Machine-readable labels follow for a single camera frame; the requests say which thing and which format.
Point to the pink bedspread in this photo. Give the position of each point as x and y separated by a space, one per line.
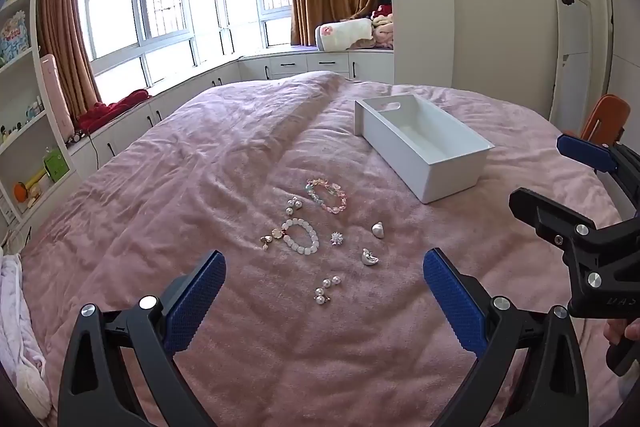
200 187

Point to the orange chair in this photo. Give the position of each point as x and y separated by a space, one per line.
607 112

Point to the white window seat cabinet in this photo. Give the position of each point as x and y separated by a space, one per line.
300 66

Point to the person's right hand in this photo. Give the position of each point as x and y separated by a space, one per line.
612 332

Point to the white door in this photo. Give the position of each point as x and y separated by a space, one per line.
570 72

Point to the pale pink fluffy towel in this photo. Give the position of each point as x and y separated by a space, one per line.
20 332

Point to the colourful toy sign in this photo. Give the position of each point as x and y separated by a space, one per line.
14 37

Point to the pink folded blanket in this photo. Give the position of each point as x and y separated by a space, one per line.
384 34

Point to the green toy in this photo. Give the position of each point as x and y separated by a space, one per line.
56 164

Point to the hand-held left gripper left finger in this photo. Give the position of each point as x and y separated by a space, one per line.
197 302

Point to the small round device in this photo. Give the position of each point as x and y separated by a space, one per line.
76 138

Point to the gold earring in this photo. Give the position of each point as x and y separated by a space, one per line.
274 234

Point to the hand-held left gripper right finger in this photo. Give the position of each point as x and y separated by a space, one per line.
452 302

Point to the silver shell earring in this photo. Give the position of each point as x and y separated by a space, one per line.
378 230

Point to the red plush toy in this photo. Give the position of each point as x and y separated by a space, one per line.
385 10

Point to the silver curved earring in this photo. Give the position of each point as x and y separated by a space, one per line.
370 258

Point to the white plastic storage box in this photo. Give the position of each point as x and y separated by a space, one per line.
450 177

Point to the red cloth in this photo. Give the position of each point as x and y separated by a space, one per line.
110 109

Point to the white wall shelf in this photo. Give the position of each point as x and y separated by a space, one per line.
15 74

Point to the orange and yellow toy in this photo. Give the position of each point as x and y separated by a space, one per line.
21 192

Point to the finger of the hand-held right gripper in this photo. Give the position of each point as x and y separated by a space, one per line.
550 219
585 153

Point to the pearl earring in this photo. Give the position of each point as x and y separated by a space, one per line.
289 210
325 282

